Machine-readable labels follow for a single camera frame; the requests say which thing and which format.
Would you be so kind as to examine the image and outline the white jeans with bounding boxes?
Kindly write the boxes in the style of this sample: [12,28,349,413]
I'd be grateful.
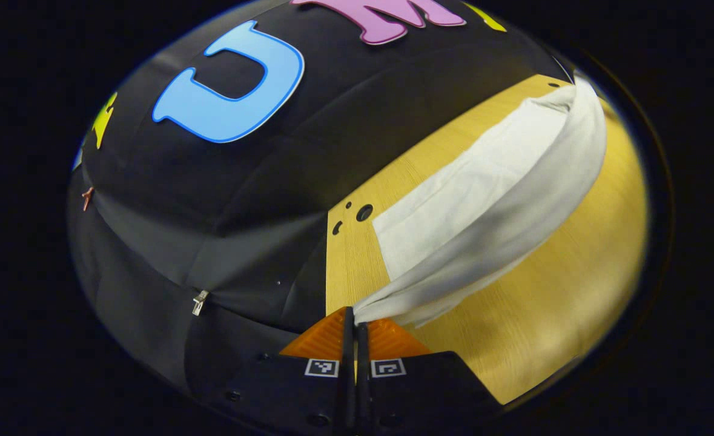
[353,76,608,329]

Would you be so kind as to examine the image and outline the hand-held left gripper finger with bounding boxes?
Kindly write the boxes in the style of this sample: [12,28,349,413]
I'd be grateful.
[208,306,356,434]
[356,317,504,434]

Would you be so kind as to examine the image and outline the black backdrop cloth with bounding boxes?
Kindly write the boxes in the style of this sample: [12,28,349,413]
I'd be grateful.
[69,0,575,389]

